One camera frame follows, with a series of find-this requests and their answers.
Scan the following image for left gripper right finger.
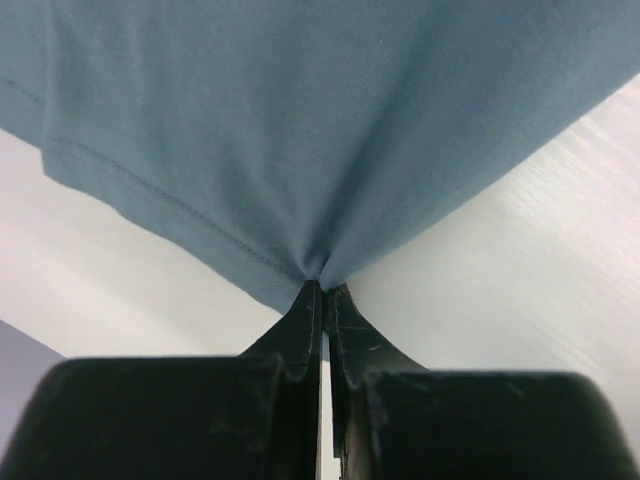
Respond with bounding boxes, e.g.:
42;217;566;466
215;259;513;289
325;286;639;479

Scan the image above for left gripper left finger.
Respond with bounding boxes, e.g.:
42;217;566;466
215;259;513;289
1;281;323;480

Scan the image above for blue-grey t-shirt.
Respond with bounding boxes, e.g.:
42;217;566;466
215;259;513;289
1;1;639;312

